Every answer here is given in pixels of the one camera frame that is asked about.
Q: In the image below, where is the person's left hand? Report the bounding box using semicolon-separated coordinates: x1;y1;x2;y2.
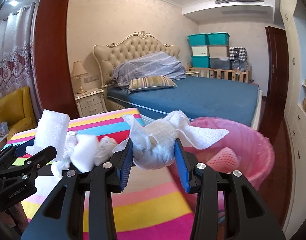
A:
0;203;29;232

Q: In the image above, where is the pink lined trash bin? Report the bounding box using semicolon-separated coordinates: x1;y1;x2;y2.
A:
167;116;275;213

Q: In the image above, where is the white and red foam fruit net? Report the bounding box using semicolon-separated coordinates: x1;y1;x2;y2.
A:
206;147;240;173

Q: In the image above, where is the cream bedside table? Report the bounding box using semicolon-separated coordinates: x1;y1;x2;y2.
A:
74;88;107;118

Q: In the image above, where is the red wooden door frame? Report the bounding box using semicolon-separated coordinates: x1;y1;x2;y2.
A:
34;0;79;119

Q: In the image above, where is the beige table lamp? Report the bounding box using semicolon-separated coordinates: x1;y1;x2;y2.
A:
71;61;88;94

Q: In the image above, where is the white paper towel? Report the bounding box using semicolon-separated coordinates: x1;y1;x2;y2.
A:
123;111;229;170

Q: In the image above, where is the teal storage bin top left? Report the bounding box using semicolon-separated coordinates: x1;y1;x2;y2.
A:
188;33;209;47

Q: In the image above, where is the white wall shelf cabinet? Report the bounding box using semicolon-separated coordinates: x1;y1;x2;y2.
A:
280;0;306;239

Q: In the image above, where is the wooden crib rail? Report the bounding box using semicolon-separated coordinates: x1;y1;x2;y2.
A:
186;63;251;83

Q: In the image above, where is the white storage box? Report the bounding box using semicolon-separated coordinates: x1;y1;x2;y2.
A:
191;46;209;56

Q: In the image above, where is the yellow leather armchair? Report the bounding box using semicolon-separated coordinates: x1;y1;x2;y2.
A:
0;86;36;141

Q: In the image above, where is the beige storage box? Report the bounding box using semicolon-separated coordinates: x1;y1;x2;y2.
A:
208;45;229;58

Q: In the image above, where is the small crumpled white tissue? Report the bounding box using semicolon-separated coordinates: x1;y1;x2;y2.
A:
94;136;117;166

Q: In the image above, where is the teal storage bin lower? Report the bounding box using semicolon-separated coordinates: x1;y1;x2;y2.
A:
191;55;210;68

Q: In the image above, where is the striped pillow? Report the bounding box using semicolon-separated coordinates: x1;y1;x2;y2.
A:
128;76;177;93

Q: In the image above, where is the dark red room door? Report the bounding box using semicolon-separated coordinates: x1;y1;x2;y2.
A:
259;26;289;143

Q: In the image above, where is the colourful striped table cloth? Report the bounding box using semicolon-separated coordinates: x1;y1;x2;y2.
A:
8;107;196;240

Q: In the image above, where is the beige tufted headboard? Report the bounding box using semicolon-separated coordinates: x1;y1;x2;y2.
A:
93;31;180;88

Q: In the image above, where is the white foam block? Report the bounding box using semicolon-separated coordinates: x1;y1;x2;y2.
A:
26;109;70;161

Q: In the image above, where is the teal storage bin top right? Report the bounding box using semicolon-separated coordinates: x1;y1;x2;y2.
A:
207;32;230;46

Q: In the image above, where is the black white houndstooth bag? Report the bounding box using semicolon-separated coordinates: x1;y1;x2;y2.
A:
229;47;248;62

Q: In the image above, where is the bed with blue sheet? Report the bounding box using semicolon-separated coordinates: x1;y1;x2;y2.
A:
107;76;262;130

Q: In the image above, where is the grey clear storage bin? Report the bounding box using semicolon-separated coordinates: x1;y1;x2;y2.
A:
210;57;230;70

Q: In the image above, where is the lace curtain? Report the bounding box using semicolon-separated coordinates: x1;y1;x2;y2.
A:
0;1;42;119

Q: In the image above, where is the ceiling air conditioner vent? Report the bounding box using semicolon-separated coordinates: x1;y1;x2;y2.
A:
215;0;270;15

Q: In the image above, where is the teal storage bin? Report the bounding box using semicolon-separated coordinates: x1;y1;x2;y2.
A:
207;32;230;46
188;33;209;47
191;55;210;68

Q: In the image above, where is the grey striped duvet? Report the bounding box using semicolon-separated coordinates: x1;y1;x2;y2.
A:
111;51;186;88

